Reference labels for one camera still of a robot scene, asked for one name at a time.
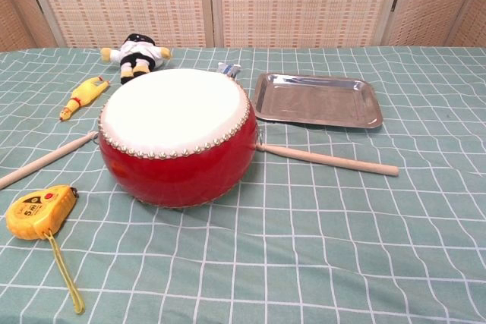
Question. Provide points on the wooden drumstick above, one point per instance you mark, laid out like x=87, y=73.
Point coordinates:
x=45, y=159
x=326, y=159

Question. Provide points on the bamboo folding screen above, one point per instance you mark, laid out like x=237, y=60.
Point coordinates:
x=266, y=1

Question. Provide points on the red and white drum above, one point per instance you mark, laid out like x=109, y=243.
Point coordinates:
x=178, y=164

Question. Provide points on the black and white plush doll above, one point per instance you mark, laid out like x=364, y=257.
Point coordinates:
x=136, y=52

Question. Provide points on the yellow rubber chicken toy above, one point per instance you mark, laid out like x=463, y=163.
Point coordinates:
x=85, y=92

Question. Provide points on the stainless steel tray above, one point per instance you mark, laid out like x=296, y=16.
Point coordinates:
x=315, y=100

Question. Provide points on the yellow tape measure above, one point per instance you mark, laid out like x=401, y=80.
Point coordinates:
x=34, y=210

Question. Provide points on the green grid-patterned table cloth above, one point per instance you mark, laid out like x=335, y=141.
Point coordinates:
x=303, y=244

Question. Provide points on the white blue toothpaste tube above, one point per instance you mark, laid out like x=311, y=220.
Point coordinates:
x=229, y=69

